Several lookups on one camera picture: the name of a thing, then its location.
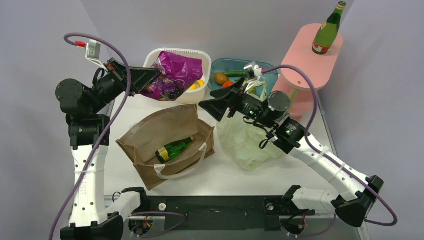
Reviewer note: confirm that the green glass bottle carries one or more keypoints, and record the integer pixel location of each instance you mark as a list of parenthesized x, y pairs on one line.
[(327, 33)]

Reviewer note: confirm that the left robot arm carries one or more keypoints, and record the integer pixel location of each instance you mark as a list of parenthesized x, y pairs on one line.
[(88, 116)]

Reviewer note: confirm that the orange fruit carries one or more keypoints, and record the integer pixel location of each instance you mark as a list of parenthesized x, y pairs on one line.
[(227, 84)]

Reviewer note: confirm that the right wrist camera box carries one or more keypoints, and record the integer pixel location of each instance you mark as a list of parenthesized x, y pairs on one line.
[(253, 71)]

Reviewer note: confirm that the small green bottle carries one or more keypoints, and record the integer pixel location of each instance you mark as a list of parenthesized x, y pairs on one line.
[(172, 150)]

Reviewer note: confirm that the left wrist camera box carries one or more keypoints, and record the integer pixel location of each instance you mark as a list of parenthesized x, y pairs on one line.
[(92, 51)]

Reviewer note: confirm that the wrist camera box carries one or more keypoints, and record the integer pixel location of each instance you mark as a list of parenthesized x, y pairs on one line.
[(92, 51), (253, 71)]

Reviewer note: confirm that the brown potato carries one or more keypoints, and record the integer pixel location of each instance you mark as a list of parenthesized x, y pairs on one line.
[(220, 78)]

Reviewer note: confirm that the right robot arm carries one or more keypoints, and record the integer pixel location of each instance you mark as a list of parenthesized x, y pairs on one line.
[(354, 193)]

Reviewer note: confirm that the green plastic grocery bag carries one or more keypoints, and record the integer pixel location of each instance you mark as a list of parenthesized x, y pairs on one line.
[(241, 141)]

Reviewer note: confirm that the teal plastic tray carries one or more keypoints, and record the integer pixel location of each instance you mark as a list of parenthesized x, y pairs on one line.
[(223, 65)]

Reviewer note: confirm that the green cucumber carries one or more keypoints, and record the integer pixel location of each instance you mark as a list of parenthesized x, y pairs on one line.
[(235, 74)]

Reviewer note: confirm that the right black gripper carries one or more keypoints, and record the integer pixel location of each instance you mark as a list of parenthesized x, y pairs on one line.
[(217, 107)]

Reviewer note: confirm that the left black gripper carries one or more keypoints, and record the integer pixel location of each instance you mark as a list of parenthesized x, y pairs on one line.
[(118, 73)]

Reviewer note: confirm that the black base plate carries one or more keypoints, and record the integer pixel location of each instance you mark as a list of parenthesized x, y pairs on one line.
[(221, 213)]

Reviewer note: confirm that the brown paper tote bag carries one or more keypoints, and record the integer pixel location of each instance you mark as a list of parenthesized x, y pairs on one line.
[(146, 139)]

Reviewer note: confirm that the purple snack packet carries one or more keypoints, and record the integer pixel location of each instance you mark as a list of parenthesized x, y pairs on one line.
[(177, 74)]

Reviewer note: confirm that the white plastic basin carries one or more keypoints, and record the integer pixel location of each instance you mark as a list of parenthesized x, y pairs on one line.
[(190, 96)]

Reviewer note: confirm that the pink three-tier shelf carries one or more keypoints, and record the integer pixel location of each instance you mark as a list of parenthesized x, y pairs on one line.
[(317, 67)]

